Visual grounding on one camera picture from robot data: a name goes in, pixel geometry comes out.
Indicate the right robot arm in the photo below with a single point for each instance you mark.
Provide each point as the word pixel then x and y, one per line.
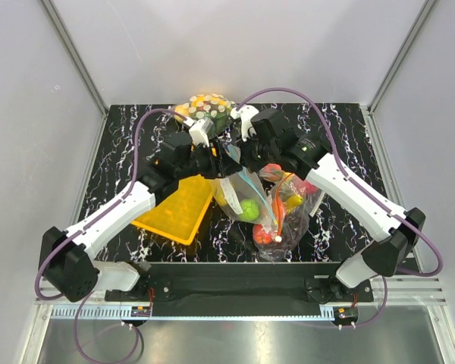
pixel 267 138

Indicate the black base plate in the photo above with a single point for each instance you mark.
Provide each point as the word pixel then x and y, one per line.
pixel 237 290

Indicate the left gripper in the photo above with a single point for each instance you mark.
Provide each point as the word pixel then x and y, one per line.
pixel 221 165

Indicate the yellow plastic tray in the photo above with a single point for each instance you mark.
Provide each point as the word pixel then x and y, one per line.
pixel 178 217

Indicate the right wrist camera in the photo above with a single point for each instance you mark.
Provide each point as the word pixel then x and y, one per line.
pixel 245 113

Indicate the grapes and orange bag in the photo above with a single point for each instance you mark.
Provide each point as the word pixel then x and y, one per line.
pixel 277 236

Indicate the banana and apples bag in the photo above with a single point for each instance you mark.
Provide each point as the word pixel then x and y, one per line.
pixel 295 186

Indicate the right connector block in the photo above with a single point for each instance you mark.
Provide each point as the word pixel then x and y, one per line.
pixel 346 315

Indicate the green fake fruit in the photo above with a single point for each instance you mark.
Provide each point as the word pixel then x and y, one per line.
pixel 250 210

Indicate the blue zip fruit bag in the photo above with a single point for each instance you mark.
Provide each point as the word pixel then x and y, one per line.
pixel 228 192

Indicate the polka dot fruit bag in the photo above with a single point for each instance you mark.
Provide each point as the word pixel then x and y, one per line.
pixel 213 106

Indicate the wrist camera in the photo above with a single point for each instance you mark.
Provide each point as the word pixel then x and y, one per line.
pixel 245 113
pixel 200 131

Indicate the connector block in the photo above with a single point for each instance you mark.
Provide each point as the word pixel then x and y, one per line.
pixel 346 315
pixel 141 311

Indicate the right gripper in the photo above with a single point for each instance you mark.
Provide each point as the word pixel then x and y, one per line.
pixel 246 159

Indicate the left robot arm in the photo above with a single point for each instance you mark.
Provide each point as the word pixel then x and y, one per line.
pixel 66 257

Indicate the left connector block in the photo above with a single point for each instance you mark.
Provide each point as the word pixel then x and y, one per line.
pixel 141 311

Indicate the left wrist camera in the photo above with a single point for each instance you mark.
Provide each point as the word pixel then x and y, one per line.
pixel 200 131

